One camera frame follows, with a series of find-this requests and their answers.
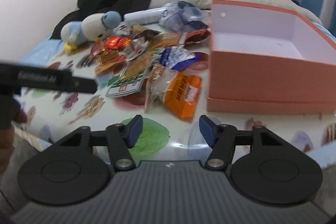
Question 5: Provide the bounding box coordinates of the blue white snack bag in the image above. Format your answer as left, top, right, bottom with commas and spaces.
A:
157, 46, 199, 71

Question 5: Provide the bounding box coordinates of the person's left hand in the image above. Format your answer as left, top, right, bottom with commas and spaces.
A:
1, 96, 27, 174

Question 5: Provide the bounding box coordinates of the green white snack packet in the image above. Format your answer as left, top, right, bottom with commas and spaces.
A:
106, 49, 159, 98

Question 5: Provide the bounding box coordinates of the fruit print bed sheet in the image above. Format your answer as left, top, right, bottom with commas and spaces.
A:
19, 41, 335, 163

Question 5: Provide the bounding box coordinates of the orange snack packet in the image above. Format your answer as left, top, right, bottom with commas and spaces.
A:
163, 72, 202, 119

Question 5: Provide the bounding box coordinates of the pink cardboard box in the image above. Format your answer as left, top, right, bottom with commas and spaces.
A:
207, 0, 335, 114

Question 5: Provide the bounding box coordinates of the shiny red foil packet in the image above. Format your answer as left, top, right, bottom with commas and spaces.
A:
105, 36, 131, 51

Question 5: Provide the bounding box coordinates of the blue white penguin plush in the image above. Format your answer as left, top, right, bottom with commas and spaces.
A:
60, 11, 122, 53

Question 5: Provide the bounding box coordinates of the red brown snack packet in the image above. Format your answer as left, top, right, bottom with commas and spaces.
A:
185, 29, 211, 45

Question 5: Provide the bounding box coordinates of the brown fried snack packet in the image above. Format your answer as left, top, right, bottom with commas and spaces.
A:
147, 33, 182, 51

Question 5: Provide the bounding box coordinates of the white tube package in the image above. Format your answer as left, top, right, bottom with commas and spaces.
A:
123, 7, 166, 26

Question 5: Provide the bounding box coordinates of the clear blue plastic bag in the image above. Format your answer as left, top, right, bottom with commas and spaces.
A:
158, 1, 209, 32

